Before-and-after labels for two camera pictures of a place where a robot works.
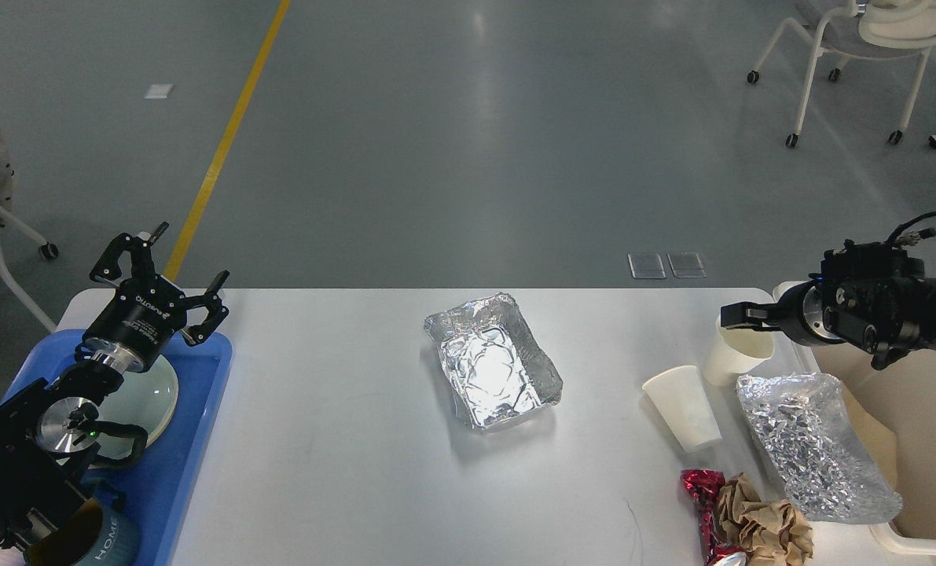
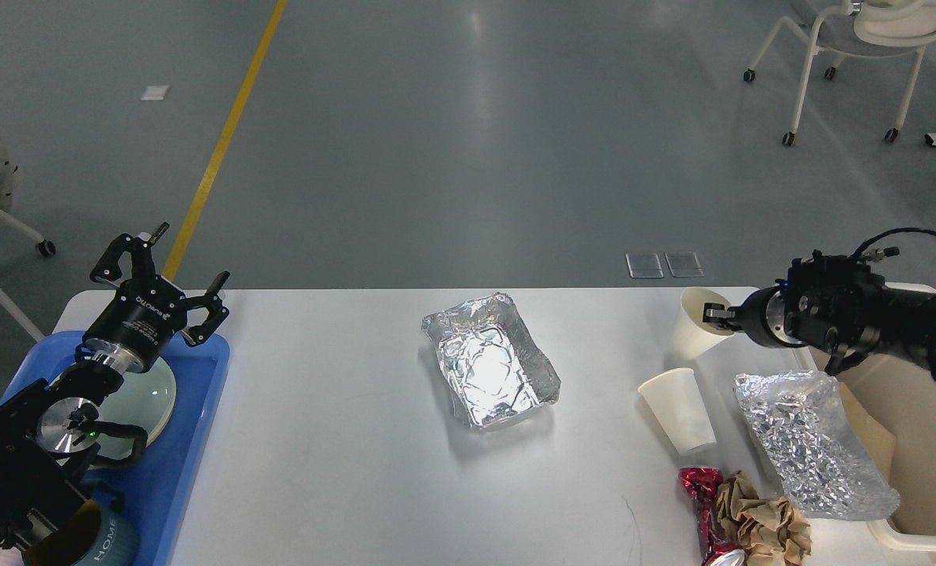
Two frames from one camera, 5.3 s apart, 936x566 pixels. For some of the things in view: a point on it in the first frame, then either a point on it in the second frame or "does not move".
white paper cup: [735, 351] to [691, 336]
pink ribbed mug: [6, 556] does not move
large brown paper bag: [876, 437] does not move
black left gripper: [133, 328] does not move
